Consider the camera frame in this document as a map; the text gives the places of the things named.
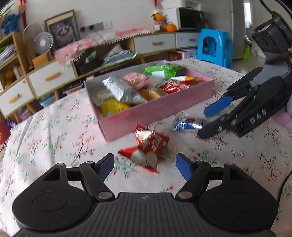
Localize pink strawberry snack packet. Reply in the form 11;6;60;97
122;72;149;90

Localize small white desk fan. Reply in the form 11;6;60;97
33;32;53;55

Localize red snack packet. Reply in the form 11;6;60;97
118;124;169;174

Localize silver foil snack pack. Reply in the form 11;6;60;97
102;77;147;104

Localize blue plastic stool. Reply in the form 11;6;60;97
196;29;233;69

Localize green cracker snack bag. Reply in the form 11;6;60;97
144;63;183;79

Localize wooden tv cabinet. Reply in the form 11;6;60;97
1;31;199;118

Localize framed cat picture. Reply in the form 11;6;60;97
45;10;80;55

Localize pink cloth on cabinet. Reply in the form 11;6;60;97
54;28;154;67

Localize red rice cracker packet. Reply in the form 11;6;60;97
159;80;191;94

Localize yellow snack packet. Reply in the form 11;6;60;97
100;98;131;118

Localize floral table cloth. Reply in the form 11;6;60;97
0;58;292;235

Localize brown beef biscuit packet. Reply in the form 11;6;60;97
138;88;163;101

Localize white blue candy packet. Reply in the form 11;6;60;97
172;116;207;133

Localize red lantern bag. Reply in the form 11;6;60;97
0;114;11;160

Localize lotus root biscuit packet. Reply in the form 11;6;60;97
170;75;203;82

